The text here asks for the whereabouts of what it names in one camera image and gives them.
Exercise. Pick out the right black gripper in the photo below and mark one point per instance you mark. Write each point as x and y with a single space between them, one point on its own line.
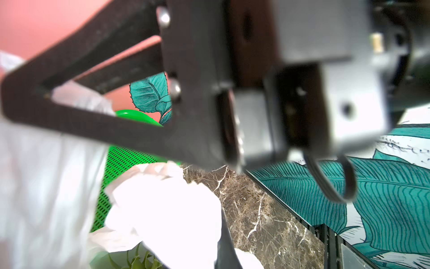
253 80

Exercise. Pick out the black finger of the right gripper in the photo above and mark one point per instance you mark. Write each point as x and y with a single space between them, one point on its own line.
56 91

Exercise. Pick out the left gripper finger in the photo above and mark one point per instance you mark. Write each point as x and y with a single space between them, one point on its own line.
226 254

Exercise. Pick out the green pineapple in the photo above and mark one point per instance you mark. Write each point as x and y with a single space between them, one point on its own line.
134 259

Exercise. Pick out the green plastic basket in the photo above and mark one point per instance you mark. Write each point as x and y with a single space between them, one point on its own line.
120 160

